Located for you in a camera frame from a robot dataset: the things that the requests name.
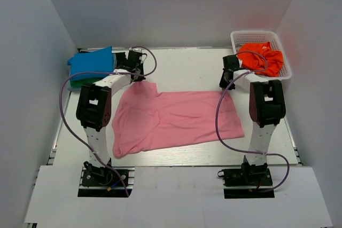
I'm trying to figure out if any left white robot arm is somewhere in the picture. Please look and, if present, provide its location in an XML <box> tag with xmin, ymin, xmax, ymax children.
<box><xmin>76</xmin><ymin>48</ymin><xmax>145</xmax><ymax>185</ymax></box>

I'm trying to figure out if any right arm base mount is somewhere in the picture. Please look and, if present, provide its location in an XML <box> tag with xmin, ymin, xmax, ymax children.
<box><xmin>217</xmin><ymin>168</ymin><xmax>275</xmax><ymax>199</ymax></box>

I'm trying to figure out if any green folded t shirt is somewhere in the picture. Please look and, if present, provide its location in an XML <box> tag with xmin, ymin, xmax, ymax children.
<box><xmin>70</xmin><ymin>77</ymin><xmax>101</xmax><ymax>89</ymax></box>

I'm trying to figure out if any black folded t shirt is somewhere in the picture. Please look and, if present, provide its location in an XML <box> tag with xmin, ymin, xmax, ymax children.
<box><xmin>115</xmin><ymin>52</ymin><xmax>127</xmax><ymax>64</ymax></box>

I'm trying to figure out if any pink t shirt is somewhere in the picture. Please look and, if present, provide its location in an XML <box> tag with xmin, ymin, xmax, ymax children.
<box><xmin>112</xmin><ymin>81</ymin><xmax>245</xmax><ymax>158</ymax></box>

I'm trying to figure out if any orange t shirt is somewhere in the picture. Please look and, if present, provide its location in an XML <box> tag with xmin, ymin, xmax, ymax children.
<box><xmin>237</xmin><ymin>42</ymin><xmax>284</xmax><ymax>77</ymax></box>

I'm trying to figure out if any white plastic basket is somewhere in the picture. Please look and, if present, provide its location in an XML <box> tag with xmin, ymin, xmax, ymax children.
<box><xmin>230</xmin><ymin>30</ymin><xmax>292</xmax><ymax>80</ymax></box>

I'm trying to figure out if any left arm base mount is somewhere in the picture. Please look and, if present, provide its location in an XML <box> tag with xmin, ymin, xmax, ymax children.
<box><xmin>77</xmin><ymin>161</ymin><xmax>134</xmax><ymax>198</ymax></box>

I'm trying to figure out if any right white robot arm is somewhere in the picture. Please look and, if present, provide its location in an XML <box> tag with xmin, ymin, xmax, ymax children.
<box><xmin>215</xmin><ymin>54</ymin><xmax>286</xmax><ymax>185</ymax></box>

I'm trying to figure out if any light blue folded t shirt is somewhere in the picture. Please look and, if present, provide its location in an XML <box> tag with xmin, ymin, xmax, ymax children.
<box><xmin>67</xmin><ymin>52</ymin><xmax>116</xmax><ymax>91</ymax></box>

